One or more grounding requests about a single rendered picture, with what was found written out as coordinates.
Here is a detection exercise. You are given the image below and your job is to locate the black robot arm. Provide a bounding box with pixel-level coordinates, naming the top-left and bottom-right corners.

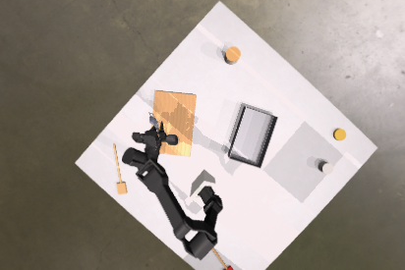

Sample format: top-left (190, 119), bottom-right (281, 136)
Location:
top-left (122, 131), bottom-right (223, 260)

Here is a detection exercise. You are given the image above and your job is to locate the light wooden board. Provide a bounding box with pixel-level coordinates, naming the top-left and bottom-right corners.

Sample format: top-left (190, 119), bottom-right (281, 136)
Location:
top-left (152, 91), bottom-right (197, 157)

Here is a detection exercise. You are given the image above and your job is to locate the grey cylinder with orange top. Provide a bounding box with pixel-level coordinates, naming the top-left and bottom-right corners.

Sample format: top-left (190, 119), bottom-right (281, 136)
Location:
top-left (224, 46), bottom-right (241, 65)

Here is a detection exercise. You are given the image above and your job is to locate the yellow round disc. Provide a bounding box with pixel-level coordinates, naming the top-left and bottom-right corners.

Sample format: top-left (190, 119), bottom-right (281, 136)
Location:
top-left (333, 129), bottom-right (346, 140)

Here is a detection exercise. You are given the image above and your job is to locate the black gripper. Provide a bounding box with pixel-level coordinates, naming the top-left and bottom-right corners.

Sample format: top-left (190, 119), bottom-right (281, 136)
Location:
top-left (132, 121), bottom-right (178, 156)

